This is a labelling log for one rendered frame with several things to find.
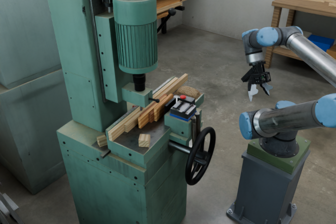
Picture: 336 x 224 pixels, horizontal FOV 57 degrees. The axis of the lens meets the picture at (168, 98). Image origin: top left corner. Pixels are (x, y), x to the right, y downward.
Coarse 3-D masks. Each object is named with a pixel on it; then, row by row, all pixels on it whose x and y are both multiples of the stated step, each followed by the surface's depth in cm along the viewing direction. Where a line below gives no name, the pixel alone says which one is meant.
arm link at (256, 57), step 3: (249, 54) 161; (252, 54) 160; (255, 54) 159; (258, 54) 159; (261, 54) 160; (246, 57) 163; (249, 57) 161; (252, 57) 160; (255, 57) 160; (258, 57) 160; (261, 57) 160; (246, 60) 164; (249, 60) 161; (252, 60) 160; (255, 60) 160; (258, 60) 160
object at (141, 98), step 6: (126, 84) 150; (132, 84) 150; (126, 90) 146; (132, 90) 145; (144, 90) 145; (150, 90) 146; (126, 96) 148; (132, 96) 146; (138, 96) 144; (144, 96) 142; (150, 96) 147; (132, 102) 148; (138, 102) 146; (144, 102) 144; (150, 102) 148
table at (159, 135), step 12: (132, 132) 146; (144, 132) 146; (156, 132) 146; (168, 132) 148; (108, 144) 143; (120, 144) 139; (132, 144) 138; (156, 144) 141; (132, 156) 137; (144, 156) 134
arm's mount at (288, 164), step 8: (296, 136) 187; (248, 144) 180; (256, 144) 180; (296, 144) 180; (304, 144) 181; (248, 152) 183; (256, 152) 179; (264, 152) 175; (272, 152) 174; (296, 152) 175; (304, 152) 179; (264, 160) 178; (272, 160) 174; (280, 160) 170; (288, 160) 170; (296, 160) 170; (280, 168) 173; (288, 168) 169
